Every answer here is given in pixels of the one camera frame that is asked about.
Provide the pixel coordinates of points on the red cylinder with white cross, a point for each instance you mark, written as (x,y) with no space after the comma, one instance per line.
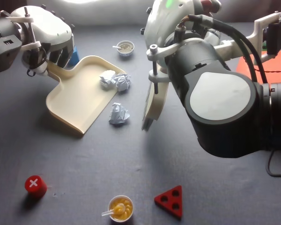
(37,191)

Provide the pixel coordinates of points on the grey table cloth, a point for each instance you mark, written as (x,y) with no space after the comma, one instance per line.
(84,164)

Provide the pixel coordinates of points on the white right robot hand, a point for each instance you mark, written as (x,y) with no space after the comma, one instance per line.
(161,23)

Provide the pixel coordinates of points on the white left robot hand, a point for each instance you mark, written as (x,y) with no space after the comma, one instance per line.
(51,28)

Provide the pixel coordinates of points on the small bowl of yellow food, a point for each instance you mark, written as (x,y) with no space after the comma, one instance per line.
(121,208)

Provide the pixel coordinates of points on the cream plastic dustpan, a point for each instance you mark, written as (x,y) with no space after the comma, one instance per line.
(79,98)

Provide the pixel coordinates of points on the blue house-shaped block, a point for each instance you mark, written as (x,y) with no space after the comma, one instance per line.
(74,57)

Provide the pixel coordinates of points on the red triangle with three holes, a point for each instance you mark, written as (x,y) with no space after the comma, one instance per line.
(171,200)

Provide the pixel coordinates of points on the wrist camera on white bracket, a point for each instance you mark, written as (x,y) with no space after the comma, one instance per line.
(275,35)

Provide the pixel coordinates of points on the white sheet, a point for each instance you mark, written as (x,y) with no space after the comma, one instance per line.
(96,11)

